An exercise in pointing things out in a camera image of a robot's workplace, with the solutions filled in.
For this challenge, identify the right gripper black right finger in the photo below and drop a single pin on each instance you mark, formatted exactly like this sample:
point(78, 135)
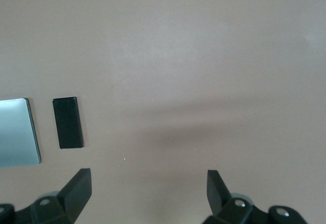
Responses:
point(219, 196)

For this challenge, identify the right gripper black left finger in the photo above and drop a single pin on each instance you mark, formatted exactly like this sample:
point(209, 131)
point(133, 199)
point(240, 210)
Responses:
point(74, 196)

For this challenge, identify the silver laptop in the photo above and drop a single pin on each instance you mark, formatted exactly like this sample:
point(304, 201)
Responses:
point(16, 132)

